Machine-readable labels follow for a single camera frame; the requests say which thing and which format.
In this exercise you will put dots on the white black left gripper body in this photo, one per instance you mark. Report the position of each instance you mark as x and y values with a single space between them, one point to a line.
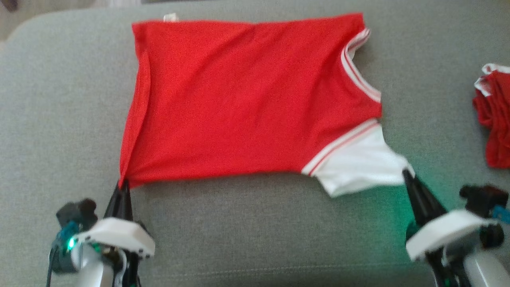
119 235

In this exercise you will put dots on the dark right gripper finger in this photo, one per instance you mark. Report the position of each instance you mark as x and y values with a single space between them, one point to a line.
417 207
430 203

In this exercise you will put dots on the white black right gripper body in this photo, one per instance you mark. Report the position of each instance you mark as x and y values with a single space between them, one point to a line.
446 231

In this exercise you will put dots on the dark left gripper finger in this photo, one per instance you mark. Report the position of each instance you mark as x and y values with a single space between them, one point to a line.
127 207
114 205

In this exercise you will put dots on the red white basketball jersey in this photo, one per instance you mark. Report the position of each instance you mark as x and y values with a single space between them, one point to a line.
239 99

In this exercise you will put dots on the crumpled red white garment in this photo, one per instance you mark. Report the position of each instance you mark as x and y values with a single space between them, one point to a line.
496 119

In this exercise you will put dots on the large grey sofa seat cushion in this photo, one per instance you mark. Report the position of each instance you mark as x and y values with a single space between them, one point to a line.
59 99

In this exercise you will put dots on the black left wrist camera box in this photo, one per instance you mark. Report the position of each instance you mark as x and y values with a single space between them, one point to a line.
77 213

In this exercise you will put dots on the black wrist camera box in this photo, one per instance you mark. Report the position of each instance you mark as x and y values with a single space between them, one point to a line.
484 199
77 213

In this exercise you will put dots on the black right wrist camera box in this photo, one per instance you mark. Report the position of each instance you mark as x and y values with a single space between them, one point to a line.
484 199

